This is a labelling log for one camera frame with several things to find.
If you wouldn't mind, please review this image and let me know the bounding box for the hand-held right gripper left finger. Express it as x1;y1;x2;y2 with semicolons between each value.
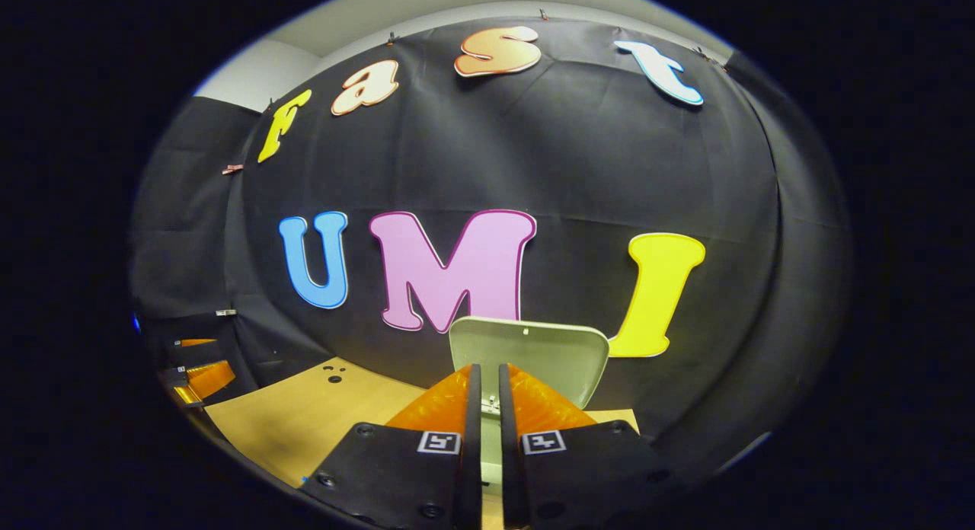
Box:
301;364;483;530

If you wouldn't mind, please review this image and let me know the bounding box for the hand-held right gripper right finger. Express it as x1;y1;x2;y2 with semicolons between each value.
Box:
499;364;671;530

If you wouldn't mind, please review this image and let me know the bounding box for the pale green desktop garbage bin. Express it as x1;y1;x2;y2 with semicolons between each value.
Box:
448;315;610;489

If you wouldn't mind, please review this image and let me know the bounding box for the wooden desktop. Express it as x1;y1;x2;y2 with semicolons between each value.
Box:
204;356;641;530

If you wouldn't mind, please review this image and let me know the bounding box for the black backdrop cloth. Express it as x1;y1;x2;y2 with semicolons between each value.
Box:
129;16;850;477

